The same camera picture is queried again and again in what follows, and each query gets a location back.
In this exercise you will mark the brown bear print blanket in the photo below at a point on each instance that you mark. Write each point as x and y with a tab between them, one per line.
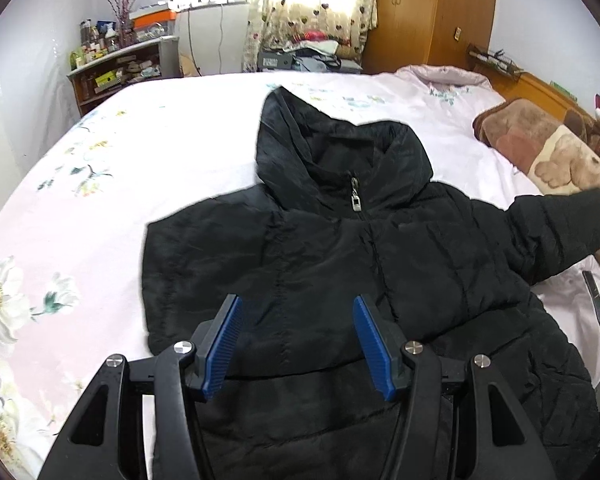
530	145

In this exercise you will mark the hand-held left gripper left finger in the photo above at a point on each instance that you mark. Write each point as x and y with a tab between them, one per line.
222	347

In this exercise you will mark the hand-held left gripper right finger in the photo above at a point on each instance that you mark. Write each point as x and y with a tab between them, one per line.
375	347

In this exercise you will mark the white cabinet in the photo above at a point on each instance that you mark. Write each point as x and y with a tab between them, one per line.
210	40

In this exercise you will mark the black hooded puffer jacket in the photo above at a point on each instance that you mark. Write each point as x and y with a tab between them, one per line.
330	240

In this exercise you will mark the wall rack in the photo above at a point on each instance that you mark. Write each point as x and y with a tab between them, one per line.
495	62

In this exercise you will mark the orange storage box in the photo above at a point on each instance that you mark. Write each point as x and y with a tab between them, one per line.
152	20

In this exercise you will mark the pile of clothes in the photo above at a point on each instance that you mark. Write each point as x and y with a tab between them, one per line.
310	52

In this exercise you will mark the wooden headboard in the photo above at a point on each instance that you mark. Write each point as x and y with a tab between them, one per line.
535	90

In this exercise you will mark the wooden wardrobe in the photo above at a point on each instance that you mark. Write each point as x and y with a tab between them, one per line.
420	15

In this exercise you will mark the heart print curtain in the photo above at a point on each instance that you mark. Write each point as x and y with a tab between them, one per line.
315	0

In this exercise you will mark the cluttered storage shelf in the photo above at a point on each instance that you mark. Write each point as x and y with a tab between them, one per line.
125	70

